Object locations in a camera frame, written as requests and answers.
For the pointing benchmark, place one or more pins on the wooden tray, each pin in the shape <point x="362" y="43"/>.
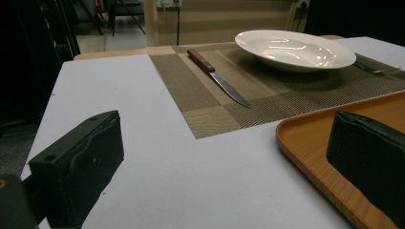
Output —
<point x="305" y="140"/>

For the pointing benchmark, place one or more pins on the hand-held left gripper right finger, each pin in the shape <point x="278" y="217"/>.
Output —
<point x="369" y="152"/>

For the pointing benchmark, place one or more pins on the white wall socket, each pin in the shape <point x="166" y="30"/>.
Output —
<point x="168" y="3"/>

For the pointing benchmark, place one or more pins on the white ceramic plate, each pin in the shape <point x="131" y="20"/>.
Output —
<point x="296" y="51"/>

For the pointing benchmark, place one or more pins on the black tripod stand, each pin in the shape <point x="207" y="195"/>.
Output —
<point x="94" y="19"/>

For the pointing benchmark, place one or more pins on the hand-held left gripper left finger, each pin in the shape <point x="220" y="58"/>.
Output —
<point x="79" y="159"/>

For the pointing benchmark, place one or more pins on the black chair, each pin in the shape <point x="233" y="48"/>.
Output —
<point x="125" y="7"/>

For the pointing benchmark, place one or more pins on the woven beige placemat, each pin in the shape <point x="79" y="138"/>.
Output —
<point x="197" y="89"/>

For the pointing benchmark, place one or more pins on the metal fork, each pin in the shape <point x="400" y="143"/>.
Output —
<point x="369" y="68"/>

